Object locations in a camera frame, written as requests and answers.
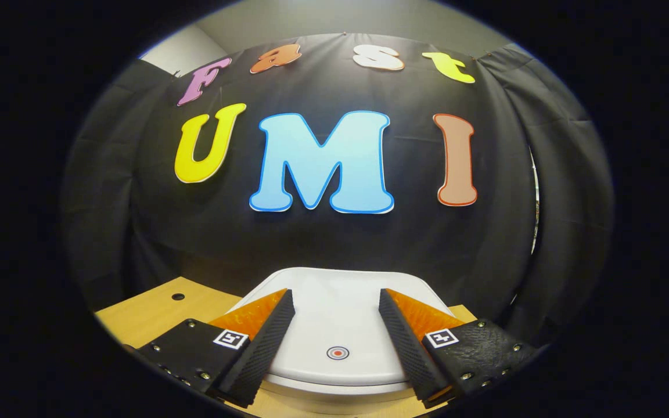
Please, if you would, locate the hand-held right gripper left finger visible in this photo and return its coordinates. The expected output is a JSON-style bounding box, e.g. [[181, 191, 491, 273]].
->
[[137, 289, 296, 409]]

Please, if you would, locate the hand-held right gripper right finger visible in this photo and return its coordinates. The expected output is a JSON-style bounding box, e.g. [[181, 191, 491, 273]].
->
[[379, 289, 538, 409]]

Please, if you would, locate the grey desktop garbage bin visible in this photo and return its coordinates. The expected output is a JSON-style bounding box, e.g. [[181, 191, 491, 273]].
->
[[227, 267, 457, 416]]

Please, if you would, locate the wooden desktop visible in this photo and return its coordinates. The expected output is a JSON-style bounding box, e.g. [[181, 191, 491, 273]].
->
[[95, 276, 477, 418]]

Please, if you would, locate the black backdrop cloth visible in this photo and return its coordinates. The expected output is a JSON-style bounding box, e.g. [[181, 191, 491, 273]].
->
[[62, 32, 614, 343]]

